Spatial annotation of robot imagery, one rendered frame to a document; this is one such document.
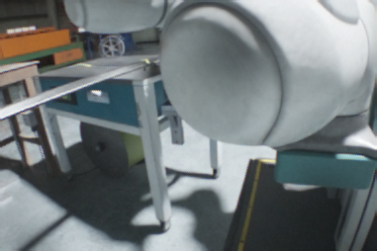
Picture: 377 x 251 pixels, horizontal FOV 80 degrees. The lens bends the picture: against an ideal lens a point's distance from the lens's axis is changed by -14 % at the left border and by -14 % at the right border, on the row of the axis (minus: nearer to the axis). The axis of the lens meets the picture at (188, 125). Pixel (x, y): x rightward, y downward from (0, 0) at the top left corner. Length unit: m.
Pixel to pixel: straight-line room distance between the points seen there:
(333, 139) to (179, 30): 0.31
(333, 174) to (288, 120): 0.27
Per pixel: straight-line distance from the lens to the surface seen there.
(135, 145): 1.49
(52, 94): 0.88
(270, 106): 0.16
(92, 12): 0.43
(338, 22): 0.21
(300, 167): 0.42
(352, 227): 0.74
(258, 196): 0.96
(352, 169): 0.44
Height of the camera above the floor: 0.92
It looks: 22 degrees down
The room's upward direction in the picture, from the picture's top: 5 degrees counter-clockwise
